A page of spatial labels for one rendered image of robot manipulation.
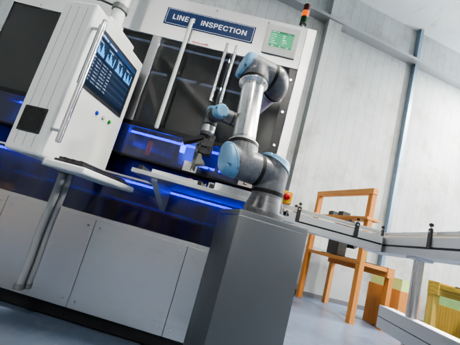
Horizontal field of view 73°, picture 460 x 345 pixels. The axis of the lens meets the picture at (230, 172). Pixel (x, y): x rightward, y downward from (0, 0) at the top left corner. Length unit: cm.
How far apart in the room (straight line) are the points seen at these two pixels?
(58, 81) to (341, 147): 568
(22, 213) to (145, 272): 80
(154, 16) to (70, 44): 82
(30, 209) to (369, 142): 619
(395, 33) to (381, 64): 89
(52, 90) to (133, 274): 102
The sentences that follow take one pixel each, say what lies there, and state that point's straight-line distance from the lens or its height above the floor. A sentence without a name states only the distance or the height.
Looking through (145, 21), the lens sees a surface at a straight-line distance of 234.
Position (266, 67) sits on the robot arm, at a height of 136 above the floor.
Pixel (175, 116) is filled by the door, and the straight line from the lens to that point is 198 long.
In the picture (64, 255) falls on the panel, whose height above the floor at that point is 34.
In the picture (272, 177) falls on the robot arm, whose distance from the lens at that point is 110.
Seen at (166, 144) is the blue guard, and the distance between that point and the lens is 192.
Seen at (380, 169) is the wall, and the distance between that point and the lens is 713.
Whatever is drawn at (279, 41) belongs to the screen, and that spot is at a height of 195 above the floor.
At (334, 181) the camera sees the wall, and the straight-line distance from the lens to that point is 641.
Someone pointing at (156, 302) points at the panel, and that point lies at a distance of 188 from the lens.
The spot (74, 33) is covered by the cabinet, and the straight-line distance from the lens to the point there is 169.
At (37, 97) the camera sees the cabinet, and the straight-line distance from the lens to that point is 162.
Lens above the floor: 71
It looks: 11 degrees up
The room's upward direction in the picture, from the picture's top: 16 degrees clockwise
